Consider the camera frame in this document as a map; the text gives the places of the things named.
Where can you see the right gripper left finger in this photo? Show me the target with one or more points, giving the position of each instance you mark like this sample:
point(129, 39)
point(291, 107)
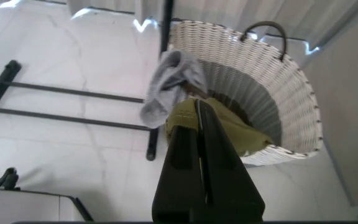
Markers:
point(179, 174)

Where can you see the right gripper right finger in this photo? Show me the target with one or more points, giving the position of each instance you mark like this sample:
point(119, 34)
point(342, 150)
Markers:
point(228, 180)

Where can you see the green printed shirt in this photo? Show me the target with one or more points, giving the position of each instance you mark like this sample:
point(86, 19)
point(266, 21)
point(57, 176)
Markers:
point(235, 130)

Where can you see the white laundry basket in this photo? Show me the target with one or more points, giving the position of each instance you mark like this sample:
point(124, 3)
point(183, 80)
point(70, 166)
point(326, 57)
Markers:
point(291, 102)

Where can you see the black clothes rack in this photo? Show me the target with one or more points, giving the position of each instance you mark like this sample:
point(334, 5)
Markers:
point(73, 119)

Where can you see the pale grey shorts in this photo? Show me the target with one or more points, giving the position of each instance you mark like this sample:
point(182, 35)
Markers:
point(166, 93)

